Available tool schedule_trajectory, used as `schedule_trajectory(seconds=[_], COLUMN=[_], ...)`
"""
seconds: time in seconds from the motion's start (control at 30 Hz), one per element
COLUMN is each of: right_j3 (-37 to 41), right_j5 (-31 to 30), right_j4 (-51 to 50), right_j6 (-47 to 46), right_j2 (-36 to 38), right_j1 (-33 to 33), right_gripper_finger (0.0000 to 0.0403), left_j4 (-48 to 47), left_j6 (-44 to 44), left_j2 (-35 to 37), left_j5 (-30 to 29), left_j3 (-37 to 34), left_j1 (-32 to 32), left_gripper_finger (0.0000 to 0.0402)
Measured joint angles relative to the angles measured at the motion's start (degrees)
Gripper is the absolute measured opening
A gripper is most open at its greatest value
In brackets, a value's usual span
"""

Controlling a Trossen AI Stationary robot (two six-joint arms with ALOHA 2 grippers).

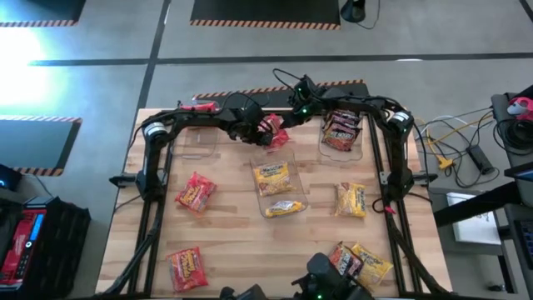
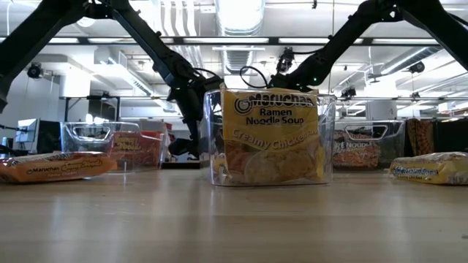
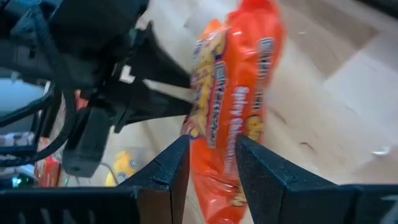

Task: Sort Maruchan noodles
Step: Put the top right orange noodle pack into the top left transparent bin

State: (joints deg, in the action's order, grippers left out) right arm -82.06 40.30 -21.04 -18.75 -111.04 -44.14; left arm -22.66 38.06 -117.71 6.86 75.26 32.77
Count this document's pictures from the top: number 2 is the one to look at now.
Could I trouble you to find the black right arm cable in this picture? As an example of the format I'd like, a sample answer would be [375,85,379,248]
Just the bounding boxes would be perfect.
[239,65,271,90]

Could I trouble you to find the silver air duct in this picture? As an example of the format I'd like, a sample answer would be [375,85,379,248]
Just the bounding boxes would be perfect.
[215,0,266,74]

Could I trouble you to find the black computer case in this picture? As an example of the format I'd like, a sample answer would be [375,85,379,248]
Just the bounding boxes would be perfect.
[38,120,62,154]

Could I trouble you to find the black cabinet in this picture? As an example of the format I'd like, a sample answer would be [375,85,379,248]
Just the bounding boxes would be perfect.
[434,118,468,153]

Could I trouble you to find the black Fire Noodle pack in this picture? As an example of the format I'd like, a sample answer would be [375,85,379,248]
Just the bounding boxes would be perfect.
[333,130,381,169]

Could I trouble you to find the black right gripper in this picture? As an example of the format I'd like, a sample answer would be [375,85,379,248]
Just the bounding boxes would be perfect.
[268,70,320,93]

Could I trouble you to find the white box unit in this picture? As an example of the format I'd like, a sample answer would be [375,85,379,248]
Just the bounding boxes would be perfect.
[365,100,398,121]

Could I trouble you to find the clear plastic bin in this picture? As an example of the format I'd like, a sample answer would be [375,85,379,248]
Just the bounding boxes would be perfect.
[60,121,166,172]
[203,87,337,188]
[333,120,407,171]

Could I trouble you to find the grey computer monitor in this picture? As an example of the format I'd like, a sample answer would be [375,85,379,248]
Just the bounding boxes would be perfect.
[13,118,40,153]

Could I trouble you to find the orange patterned cloth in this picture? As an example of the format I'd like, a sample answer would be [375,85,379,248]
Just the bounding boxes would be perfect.
[406,118,435,157]

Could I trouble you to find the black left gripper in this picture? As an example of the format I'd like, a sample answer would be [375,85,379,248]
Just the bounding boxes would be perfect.
[165,74,224,159]

